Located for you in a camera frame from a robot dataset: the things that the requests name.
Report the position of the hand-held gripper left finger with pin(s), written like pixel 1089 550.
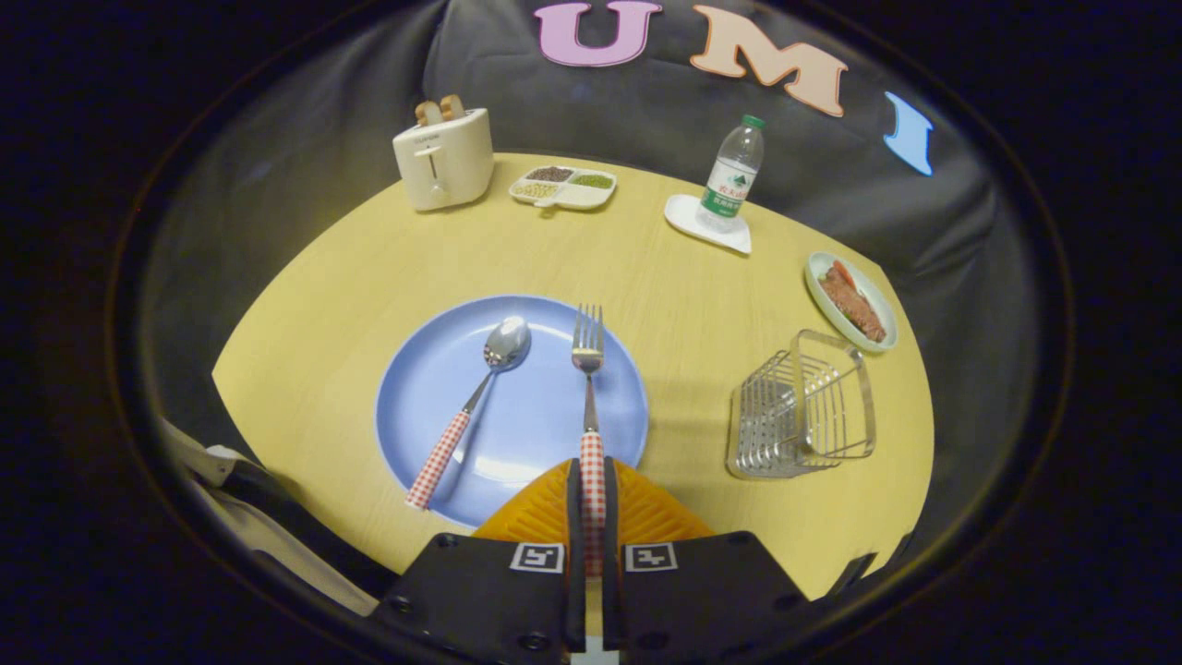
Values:
pixel 574 517

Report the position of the green plate with meat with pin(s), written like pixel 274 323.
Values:
pixel 854 305

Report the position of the white divided tray with beans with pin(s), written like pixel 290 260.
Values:
pixel 577 196

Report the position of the toasted bread slice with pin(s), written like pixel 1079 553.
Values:
pixel 428 113
pixel 452 106

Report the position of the blue plate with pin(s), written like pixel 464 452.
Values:
pixel 536 416

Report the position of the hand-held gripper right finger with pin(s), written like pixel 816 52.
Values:
pixel 610 517

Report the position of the cream white toaster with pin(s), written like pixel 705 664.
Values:
pixel 452 166

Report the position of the white coaster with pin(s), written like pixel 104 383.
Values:
pixel 683 214

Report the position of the clear water bottle green cap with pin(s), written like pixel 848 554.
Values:
pixel 729 185

